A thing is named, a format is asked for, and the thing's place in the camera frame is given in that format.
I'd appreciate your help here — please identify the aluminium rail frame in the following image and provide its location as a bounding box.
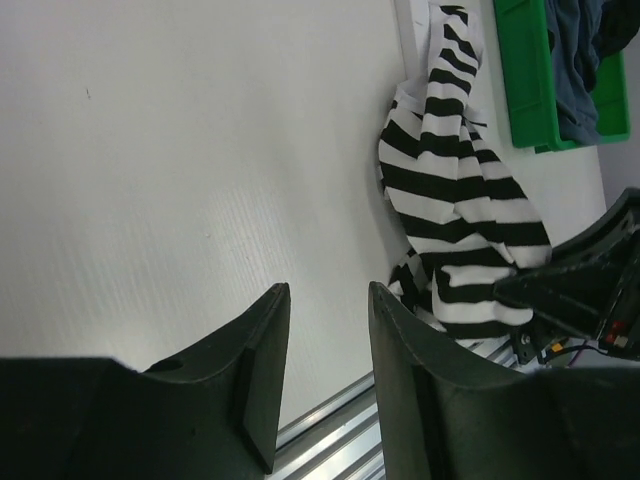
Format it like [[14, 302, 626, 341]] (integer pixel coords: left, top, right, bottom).
[[272, 337, 531, 480]]

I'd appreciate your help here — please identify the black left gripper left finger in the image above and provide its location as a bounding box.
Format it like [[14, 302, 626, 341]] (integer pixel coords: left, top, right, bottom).
[[1, 283, 291, 479]]

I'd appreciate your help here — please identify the black white striped tank top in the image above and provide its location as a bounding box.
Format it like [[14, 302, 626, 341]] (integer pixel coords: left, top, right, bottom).
[[378, 4, 551, 339]]

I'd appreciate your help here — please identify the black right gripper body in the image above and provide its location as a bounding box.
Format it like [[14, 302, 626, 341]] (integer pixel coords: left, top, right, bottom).
[[514, 188, 639, 363]]

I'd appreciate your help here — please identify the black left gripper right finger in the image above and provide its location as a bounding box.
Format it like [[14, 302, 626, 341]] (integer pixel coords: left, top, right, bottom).
[[368, 282, 639, 479]]

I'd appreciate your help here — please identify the green plastic bin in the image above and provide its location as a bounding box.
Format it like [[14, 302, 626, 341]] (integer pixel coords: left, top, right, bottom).
[[494, 0, 631, 153]]

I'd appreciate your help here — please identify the blue grey garment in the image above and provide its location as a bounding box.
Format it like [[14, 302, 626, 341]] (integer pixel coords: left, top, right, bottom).
[[545, 0, 603, 145]]

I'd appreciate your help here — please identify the black garment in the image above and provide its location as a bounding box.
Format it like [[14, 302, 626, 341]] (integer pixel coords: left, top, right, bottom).
[[597, 0, 639, 58]]

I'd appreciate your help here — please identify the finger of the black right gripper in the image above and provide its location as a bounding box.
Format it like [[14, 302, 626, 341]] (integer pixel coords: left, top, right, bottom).
[[494, 262, 620, 333]]

